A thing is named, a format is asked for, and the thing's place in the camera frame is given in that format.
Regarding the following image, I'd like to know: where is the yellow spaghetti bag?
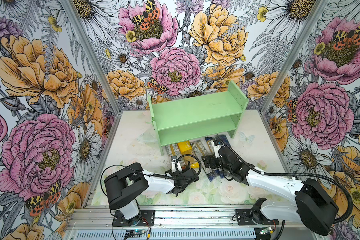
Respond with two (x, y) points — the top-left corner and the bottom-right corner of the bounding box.
(177, 141), (199, 170)

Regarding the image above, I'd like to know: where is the red-ended spaghetti bag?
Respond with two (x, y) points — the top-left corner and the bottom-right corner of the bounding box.
(165, 144), (187, 172)

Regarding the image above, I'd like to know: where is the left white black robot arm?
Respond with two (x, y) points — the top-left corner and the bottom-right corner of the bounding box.
(102, 163), (201, 220)

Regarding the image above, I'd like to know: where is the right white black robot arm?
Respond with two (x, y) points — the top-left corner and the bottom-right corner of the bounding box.
(202, 146), (339, 236)

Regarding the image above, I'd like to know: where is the light green wooden shelf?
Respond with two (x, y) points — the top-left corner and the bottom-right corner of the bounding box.
(148, 82), (249, 154)

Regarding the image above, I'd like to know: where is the blue-ended spaghetti bag, right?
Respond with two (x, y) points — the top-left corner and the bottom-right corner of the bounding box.
(205, 137), (224, 179)

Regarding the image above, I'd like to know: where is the blue-ended spaghetti bag,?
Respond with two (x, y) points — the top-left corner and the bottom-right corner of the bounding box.
(205, 137), (224, 179)
(191, 140), (216, 182)

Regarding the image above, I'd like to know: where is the blue-ended spaghetti bag, left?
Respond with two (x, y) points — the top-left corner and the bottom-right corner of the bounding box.
(191, 140), (216, 182)

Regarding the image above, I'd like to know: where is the green circuit board left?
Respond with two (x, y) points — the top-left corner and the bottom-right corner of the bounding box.
(124, 229), (148, 240)

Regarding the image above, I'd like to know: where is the green circuit board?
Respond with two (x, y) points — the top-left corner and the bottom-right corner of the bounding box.
(259, 227), (274, 235)
(124, 229), (148, 240)

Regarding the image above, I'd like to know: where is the green circuit board right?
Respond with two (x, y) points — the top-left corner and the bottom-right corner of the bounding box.
(259, 227), (274, 235)

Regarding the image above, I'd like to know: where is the left black corrugated cable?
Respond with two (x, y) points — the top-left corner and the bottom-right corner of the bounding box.
(155, 153), (202, 181)

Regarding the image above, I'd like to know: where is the black corrugated cable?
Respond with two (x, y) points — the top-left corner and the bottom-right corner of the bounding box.
(155, 153), (202, 181)
(217, 134), (354, 224)

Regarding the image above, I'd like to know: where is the aluminium mounting rail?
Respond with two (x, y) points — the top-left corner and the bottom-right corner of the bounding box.
(64, 205), (301, 230)

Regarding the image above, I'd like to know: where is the right black corrugated cable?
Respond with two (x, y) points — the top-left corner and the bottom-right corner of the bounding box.
(217, 134), (354, 224)

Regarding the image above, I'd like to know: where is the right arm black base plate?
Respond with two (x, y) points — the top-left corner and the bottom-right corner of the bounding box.
(232, 209), (279, 226)

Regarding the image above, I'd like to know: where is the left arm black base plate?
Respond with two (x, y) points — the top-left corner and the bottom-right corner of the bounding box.
(112, 210), (156, 227)

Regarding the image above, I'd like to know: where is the right aluminium corner post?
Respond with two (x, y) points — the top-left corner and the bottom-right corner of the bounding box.
(260, 0), (329, 115)

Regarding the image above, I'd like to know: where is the aluminium corner post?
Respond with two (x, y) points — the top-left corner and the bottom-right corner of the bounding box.
(260, 0), (329, 115)
(62, 1), (122, 117)

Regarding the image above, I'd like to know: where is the left aluminium corner post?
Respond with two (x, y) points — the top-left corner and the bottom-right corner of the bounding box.
(62, 1), (122, 117)

